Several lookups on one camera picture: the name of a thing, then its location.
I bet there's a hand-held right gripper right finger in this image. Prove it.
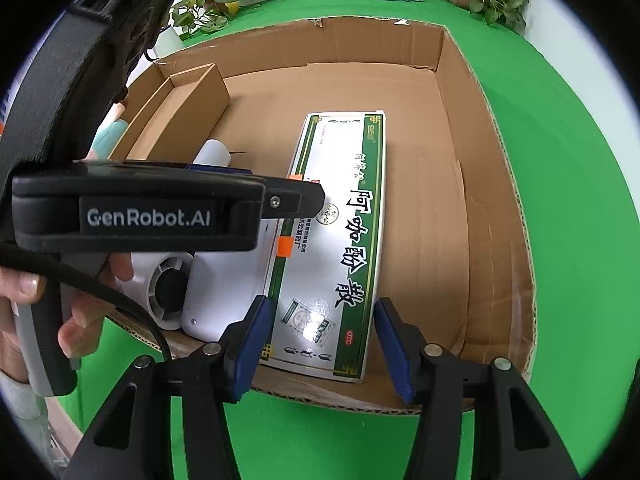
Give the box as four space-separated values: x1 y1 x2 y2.
372 297 583 480

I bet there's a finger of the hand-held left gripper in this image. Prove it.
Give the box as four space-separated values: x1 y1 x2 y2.
0 0 198 181
184 162 327 221

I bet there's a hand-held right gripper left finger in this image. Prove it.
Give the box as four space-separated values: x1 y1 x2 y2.
60 295 273 480

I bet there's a green and white medicine box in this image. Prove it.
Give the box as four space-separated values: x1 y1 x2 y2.
258 109 388 385

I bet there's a white fan device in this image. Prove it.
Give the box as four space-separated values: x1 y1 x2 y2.
112 220 281 343

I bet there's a white cylinder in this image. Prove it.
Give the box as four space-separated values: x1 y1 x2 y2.
192 138 232 168

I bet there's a narrow cardboard box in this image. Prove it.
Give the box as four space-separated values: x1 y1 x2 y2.
112 62 232 163

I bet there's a large cardboard box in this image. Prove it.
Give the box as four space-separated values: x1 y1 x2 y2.
107 16 538 416

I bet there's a person's left forearm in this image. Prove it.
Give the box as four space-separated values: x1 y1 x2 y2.
0 371 51 423

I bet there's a person's left hand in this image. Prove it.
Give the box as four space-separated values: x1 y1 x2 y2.
0 252 135 383

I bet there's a white mug plant pot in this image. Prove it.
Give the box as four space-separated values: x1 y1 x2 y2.
152 25 181 58

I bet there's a green tablecloth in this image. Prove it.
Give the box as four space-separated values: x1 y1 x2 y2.
47 0 640 480

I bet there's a black braided cable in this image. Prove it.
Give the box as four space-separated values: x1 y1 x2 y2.
0 242 173 361

